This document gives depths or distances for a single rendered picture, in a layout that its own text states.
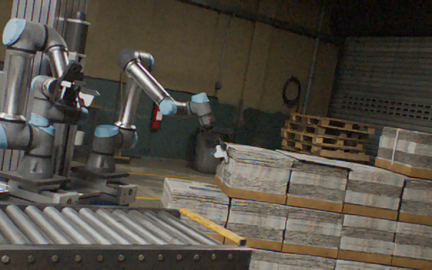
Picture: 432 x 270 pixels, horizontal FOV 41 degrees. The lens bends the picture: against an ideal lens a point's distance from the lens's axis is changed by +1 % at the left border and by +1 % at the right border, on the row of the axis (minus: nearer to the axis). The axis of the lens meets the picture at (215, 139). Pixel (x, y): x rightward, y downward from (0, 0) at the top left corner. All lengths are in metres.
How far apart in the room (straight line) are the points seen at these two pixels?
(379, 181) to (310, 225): 0.41
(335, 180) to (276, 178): 0.30
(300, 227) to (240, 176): 0.40
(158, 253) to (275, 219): 1.13
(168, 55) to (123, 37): 0.87
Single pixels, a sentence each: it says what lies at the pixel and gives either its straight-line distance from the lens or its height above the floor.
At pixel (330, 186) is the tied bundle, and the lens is 2.86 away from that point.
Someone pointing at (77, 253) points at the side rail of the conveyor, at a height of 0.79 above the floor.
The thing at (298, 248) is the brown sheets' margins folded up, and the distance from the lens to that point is 2.86.
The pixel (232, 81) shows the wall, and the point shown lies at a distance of 10.66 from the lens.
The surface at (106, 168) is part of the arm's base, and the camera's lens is 2.94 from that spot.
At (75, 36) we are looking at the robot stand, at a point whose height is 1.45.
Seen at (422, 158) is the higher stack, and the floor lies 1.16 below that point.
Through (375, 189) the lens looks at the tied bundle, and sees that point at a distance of 2.95.
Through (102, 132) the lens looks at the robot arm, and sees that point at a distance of 2.93.
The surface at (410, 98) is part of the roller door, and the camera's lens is 10.73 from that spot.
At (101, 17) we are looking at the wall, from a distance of 9.47.
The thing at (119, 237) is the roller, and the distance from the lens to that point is 1.86.
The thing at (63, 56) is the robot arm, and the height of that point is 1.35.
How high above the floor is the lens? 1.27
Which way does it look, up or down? 4 degrees down
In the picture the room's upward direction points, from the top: 10 degrees clockwise
